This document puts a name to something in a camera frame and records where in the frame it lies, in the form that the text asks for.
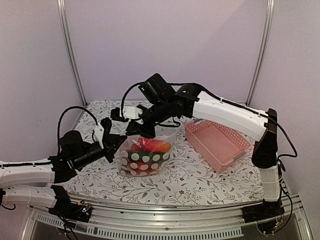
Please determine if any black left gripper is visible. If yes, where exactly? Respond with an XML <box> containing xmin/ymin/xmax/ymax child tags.
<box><xmin>73</xmin><ymin>134</ymin><xmax>127</xmax><ymax>170</ymax></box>

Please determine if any clear zip top bag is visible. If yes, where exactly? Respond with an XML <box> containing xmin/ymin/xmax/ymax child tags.
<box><xmin>118</xmin><ymin>127</ymin><xmax>179</xmax><ymax>177</ymax></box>

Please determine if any red wrinkled apple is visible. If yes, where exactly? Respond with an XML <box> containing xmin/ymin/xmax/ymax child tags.
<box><xmin>138</xmin><ymin>136</ymin><xmax>162</xmax><ymax>152</ymax></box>

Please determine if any red chili pepper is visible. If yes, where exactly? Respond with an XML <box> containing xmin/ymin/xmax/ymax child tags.
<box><xmin>152</xmin><ymin>141</ymin><xmax>172</xmax><ymax>153</ymax></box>

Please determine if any pink plastic basket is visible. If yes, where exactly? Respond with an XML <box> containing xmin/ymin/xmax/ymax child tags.
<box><xmin>185</xmin><ymin>119</ymin><xmax>252</xmax><ymax>173</ymax></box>

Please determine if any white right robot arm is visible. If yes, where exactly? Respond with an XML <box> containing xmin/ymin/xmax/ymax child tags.
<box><xmin>119</xmin><ymin>73</ymin><xmax>281</xmax><ymax>218</ymax></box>

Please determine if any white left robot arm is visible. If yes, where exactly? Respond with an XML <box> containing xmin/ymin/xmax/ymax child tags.
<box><xmin>0</xmin><ymin>130</ymin><xmax>127</xmax><ymax>217</ymax></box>

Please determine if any floral table cloth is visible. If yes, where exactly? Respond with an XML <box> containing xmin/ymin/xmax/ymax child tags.
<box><xmin>46</xmin><ymin>99</ymin><xmax>282</xmax><ymax>207</ymax></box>

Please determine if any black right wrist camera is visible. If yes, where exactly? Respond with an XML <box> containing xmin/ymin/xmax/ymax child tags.
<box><xmin>110</xmin><ymin>106</ymin><xmax>143</xmax><ymax>124</ymax></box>

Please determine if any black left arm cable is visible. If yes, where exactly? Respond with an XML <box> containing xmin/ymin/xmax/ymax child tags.
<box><xmin>56</xmin><ymin>106</ymin><xmax>100</xmax><ymax>151</ymax></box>

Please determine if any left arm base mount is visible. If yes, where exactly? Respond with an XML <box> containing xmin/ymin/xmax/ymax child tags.
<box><xmin>48</xmin><ymin>200</ymin><xmax>93</xmax><ymax>223</ymax></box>

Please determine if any aluminium front rail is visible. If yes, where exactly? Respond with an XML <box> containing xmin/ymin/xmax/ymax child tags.
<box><xmin>19</xmin><ymin>192</ymin><xmax>315</xmax><ymax>240</ymax></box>

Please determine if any right aluminium frame post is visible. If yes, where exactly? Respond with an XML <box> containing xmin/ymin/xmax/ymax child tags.
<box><xmin>245</xmin><ymin>0</ymin><xmax>275</xmax><ymax>106</ymax></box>

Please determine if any aluminium frame post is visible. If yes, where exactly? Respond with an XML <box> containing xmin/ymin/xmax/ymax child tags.
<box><xmin>56</xmin><ymin>0</ymin><xmax>88</xmax><ymax>106</ymax></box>
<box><xmin>245</xmin><ymin>0</ymin><xmax>275</xmax><ymax>106</ymax></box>

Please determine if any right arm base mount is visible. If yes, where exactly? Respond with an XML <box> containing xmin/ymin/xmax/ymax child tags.
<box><xmin>241</xmin><ymin>202</ymin><xmax>285</xmax><ymax>235</ymax></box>

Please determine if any left aluminium frame post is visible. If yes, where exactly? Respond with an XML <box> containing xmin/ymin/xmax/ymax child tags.
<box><xmin>56</xmin><ymin>0</ymin><xmax>88</xmax><ymax>106</ymax></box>

